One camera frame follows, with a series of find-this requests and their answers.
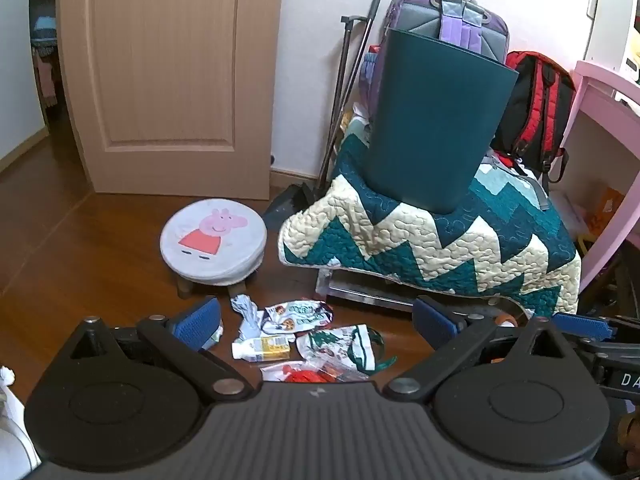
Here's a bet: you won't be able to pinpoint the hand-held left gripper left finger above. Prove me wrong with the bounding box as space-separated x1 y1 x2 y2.
65 296 256 405

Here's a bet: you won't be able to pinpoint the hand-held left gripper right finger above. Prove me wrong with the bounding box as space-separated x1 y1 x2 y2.
382 296 577 405

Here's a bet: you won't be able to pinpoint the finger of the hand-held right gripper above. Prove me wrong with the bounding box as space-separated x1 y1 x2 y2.
552 311 640 343
575 339 617 367

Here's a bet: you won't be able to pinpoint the white yellow juice carton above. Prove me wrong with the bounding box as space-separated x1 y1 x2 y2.
231 336 292 361

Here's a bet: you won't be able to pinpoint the clear plastic wrapper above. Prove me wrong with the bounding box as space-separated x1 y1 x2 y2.
260 357 373 384

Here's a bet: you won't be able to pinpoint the green print snack packet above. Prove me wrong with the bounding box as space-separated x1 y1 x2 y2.
260 300 335 336

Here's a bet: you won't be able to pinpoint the white green torn packet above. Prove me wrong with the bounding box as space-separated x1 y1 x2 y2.
296 325 398 373

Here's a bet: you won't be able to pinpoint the dark teal plastic bin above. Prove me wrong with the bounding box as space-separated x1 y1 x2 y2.
362 27 521 213

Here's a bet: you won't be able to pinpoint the person's right hand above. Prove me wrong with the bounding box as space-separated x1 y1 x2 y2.
617 410 640 468

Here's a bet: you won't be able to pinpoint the small green white wrapper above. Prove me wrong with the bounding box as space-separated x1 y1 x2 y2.
200 325 225 352

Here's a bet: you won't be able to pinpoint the round stool with pig print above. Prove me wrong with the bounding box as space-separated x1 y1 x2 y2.
159 199 267 301

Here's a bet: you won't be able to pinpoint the teal cream zigzag quilt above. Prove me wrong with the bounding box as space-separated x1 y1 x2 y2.
278 110 583 318

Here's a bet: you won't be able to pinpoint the orange package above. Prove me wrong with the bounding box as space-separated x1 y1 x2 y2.
582 187 626 246

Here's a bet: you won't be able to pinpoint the pink desk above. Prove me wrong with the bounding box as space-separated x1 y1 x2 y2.
542 60 640 293

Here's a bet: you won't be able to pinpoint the white cloth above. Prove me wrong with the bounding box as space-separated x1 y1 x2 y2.
0 365 42 476

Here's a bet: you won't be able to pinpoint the red black backpack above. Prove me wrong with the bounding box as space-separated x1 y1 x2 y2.
492 51 578 186

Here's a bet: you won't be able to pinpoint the wooden door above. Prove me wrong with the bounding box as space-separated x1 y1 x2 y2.
56 0 287 201

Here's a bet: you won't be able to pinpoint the grey broom pole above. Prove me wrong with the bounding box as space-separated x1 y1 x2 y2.
327 0 385 181

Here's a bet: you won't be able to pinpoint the hanging clothes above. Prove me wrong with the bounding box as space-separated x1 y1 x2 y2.
31 16 59 108

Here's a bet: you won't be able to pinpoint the white shelf unit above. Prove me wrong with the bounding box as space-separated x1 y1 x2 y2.
582 0 640 86

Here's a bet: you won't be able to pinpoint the purple grey backpack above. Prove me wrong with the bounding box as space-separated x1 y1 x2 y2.
367 0 511 111

